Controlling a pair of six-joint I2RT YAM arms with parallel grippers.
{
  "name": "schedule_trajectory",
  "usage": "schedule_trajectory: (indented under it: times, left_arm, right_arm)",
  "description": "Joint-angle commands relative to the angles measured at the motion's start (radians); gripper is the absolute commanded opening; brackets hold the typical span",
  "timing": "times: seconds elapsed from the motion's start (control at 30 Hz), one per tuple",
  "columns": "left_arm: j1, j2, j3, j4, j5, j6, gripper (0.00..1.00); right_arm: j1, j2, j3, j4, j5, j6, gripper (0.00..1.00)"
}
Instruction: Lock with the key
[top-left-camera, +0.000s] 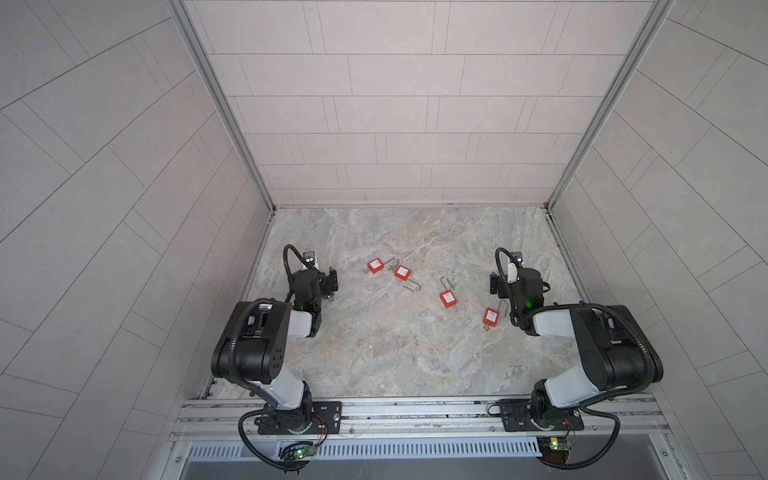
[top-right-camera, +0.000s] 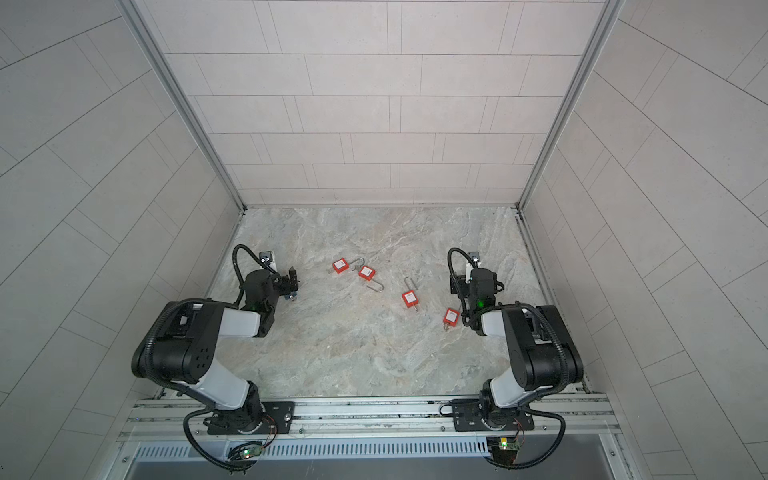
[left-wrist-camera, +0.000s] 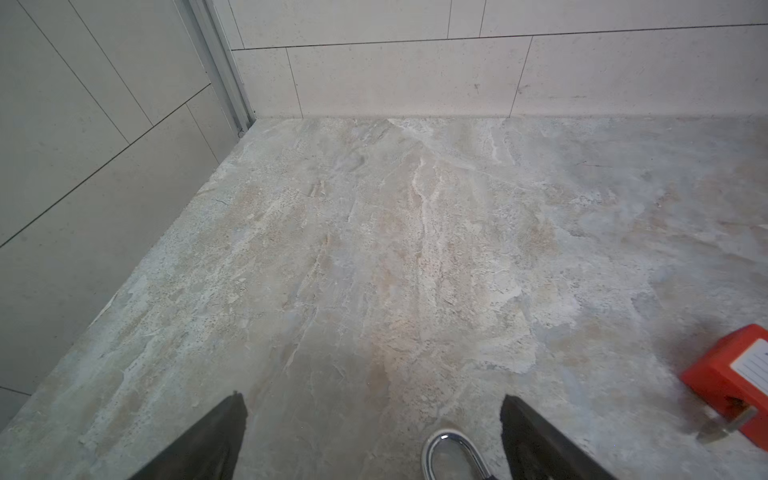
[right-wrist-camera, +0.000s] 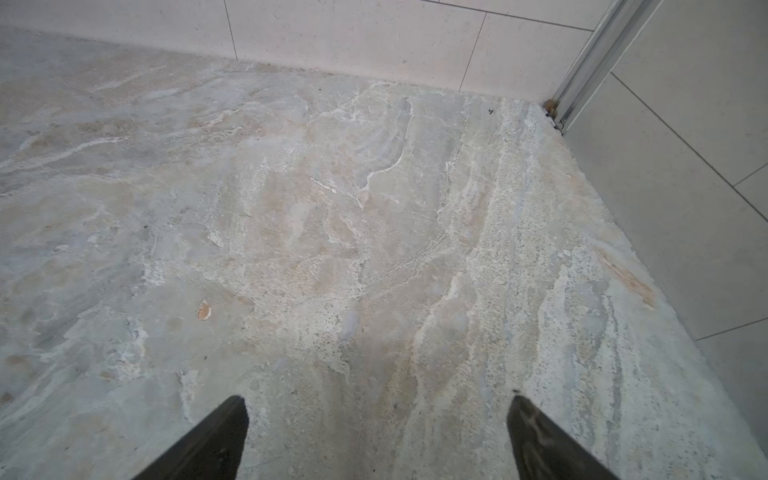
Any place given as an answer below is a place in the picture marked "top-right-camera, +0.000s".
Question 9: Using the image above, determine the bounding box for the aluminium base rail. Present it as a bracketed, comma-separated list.
[116, 392, 622, 445]

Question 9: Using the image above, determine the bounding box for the green circuit board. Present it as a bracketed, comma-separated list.
[486, 437, 521, 468]
[227, 441, 264, 463]

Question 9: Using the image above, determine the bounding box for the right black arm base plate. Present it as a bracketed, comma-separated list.
[440, 397, 535, 432]

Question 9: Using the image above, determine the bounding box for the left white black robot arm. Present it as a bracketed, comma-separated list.
[131, 244, 299, 435]

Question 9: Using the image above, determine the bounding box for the left green circuit board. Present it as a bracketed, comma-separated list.
[227, 441, 264, 463]

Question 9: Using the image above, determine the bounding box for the white slotted cable duct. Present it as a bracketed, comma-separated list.
[134, 437, 490, 462]

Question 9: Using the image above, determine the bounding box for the right green circuit board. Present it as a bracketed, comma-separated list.
[486, 437, 521, 468]

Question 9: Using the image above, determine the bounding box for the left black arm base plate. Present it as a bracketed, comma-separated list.
[203, 401, 296, 435]

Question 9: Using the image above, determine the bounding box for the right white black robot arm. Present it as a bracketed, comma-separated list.
[446, 247, 584, 430]

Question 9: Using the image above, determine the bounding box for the red padlock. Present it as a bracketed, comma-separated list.
[402, 277, 419, 310]
[442, 308, 460, 331]
[350, 257, 384, 293]
[331, 258, 350, 274]

